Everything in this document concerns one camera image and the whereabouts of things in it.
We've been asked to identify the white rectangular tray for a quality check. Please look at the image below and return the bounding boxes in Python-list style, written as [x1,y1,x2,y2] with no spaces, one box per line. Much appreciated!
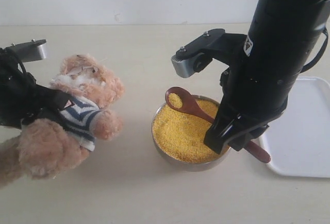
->
[259,77,329,178]

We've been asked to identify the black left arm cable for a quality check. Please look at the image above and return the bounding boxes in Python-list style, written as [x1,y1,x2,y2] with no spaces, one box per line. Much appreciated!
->
[5,47,37,85]

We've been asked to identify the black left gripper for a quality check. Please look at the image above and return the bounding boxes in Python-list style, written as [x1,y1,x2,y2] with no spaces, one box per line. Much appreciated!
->
[1,48,71,129]

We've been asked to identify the yellow millet grain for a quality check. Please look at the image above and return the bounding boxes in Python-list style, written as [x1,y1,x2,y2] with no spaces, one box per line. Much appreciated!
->
[153,99,230,163]

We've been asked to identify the stainless steel bowl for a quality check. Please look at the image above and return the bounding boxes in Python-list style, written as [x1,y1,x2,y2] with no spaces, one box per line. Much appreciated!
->
[151,95,232,173]

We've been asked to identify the red-brown wooden spoon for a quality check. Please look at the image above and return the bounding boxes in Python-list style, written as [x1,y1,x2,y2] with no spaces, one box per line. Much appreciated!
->
[165,87,271,163]

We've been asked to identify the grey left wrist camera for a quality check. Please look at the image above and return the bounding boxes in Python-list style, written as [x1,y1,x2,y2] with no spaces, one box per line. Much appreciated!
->
[4,39,47,62]

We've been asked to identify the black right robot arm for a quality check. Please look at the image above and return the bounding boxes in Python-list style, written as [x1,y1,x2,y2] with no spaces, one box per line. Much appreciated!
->
[204,0,329,153]

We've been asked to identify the tan teddy bear striped sweater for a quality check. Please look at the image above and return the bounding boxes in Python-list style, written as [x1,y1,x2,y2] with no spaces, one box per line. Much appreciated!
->
[1,55,124,186]

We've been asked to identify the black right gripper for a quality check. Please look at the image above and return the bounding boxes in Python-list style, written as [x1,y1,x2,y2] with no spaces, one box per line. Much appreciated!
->
[203,32,305,154]

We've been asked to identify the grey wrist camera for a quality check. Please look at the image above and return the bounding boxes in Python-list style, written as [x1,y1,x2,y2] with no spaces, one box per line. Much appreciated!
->
[4,39,47,62]
[171,28,225,78]

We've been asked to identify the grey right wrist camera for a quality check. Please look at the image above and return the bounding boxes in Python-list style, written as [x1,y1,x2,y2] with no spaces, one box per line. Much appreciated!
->
[171,28,225,78]

